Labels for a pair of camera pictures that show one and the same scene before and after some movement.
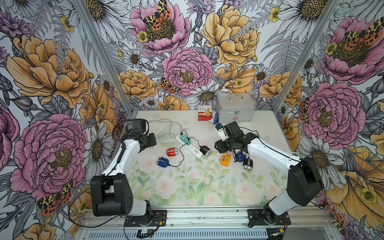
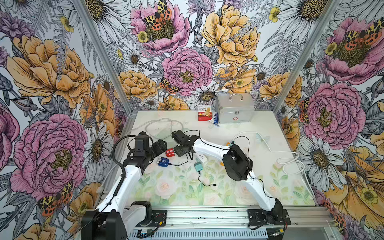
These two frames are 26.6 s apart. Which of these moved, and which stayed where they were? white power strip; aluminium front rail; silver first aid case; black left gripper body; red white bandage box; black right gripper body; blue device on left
Moved: black right gripper body; black left gripper body; white power strip
Stayed: blue device on left; aluminium front rail; red white bandage box; silver first aid case
